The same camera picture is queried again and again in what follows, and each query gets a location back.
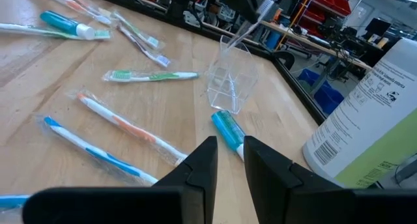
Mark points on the blue storage bin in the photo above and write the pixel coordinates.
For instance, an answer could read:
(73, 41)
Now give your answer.
(329, 98)
(311, 77)

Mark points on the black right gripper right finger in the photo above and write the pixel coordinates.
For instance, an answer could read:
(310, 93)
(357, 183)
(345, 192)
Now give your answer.
(293, 201)

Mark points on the white wipes canister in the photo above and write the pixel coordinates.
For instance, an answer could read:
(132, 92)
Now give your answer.
(358, 120)

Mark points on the red storage shelving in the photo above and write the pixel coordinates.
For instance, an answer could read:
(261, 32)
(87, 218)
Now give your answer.
(325, 2)

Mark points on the green toothbrush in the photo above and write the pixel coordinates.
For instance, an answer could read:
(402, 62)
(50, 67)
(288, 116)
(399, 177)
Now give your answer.
(137, 30)
(163, 76)
(32, 30)

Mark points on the purple toothbrush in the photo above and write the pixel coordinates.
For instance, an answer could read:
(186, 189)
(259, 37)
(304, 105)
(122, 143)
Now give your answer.
(143, 45)

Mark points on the orange toothbrush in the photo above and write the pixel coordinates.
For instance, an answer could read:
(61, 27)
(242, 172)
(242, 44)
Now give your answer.
(70, 4)
(130, 126)

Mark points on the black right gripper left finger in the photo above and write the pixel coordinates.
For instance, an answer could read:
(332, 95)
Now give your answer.
(189, 198)

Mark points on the black monitor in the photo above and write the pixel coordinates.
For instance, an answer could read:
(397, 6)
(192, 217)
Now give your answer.
(378, 28)

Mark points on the blue barrel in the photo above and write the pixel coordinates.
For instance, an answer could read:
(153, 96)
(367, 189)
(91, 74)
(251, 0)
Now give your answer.
(273, 41)

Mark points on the blue toothpaste tube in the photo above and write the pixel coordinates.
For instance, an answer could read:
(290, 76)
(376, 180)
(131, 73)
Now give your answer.
(62, 22)

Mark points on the wooden workbench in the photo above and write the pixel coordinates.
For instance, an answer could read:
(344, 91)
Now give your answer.
(312, 43)

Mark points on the black office chair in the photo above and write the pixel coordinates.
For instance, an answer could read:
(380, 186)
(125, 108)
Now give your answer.
(286, 59)

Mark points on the teal mouthwash bottle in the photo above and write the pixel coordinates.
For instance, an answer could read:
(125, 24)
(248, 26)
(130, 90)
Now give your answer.
(228, 129)

